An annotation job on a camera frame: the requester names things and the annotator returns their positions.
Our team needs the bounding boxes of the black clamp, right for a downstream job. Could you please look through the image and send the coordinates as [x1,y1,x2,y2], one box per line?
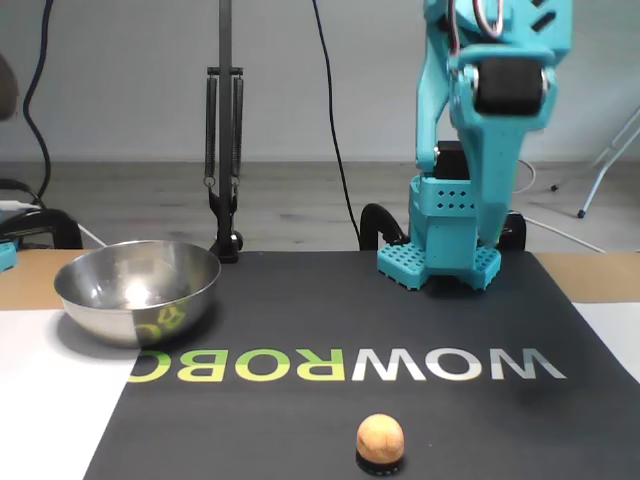
[203,0,246,265]

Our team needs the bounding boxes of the teal gripper with motor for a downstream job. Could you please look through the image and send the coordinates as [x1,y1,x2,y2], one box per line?
[447,47,559,247]

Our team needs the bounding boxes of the black table clamp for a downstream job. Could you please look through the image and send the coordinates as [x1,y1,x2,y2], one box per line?
[499,210,527,251]
[359,202,407,251]

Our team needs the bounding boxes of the white cable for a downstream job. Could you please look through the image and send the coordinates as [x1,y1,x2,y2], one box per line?
[514,159,606,254]

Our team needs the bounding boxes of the white metal stand legs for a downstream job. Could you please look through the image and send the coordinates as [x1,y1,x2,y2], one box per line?
[549,104,640,219]

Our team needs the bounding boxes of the thick dark hanging cable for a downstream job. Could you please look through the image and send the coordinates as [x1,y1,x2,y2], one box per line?
[20,0,54,211]

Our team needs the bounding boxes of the dark brown rounded object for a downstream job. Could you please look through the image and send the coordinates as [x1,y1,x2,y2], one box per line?
[0,52,20,122]

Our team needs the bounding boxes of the red white black gripper wire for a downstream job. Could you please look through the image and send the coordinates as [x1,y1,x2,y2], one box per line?
[449,0,507,57]

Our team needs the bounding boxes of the tan ball with black base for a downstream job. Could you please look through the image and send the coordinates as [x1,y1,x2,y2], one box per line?
[355,412,406,476]

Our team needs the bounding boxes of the thin black hanging cable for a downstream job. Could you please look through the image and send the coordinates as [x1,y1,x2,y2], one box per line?
[312,0,362,242]

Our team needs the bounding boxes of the black mat with WOWROBO print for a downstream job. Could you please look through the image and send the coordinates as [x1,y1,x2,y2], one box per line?
[82,249,640,480]

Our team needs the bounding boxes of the metal bowl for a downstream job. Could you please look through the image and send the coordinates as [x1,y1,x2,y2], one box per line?
[53,239,222,350]

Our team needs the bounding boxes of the white paper sheet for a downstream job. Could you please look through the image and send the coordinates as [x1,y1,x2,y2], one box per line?
[0,307,146,480]
[569,301,640,386]

